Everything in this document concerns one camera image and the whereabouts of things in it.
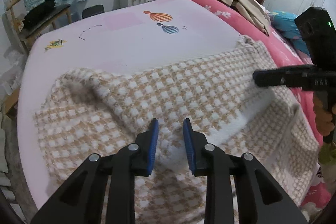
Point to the beige garment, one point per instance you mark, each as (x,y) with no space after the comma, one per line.
(249,8)

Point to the black bag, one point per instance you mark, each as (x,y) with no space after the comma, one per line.
(39,12)

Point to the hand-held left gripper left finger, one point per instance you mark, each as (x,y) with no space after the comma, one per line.
(153,145)

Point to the person's right hand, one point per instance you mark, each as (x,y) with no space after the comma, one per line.
(321,119)

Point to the clear plastic bag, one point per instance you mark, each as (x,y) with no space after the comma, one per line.
(11,69)

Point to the pink balloon-print table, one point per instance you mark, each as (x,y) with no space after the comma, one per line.
(131,37)

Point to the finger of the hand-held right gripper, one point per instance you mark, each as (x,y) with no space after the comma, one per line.
(275,77)

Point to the beige white checked coat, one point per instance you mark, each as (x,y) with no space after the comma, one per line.
(183,82)

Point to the green fluffy cloth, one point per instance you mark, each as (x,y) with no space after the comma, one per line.
(326,158)

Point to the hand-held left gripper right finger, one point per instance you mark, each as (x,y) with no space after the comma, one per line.
(188,148)

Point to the wooden chair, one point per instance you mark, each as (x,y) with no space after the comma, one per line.
(56,16)

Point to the teal patterned pillow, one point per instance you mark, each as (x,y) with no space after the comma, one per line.
(286,27)

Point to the clear empty water jug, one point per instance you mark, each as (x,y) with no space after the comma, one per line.
(76,8)

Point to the pink floral blanket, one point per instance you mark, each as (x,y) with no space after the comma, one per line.
(278,43)

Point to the black stool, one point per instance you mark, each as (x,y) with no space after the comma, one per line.
(93,11)

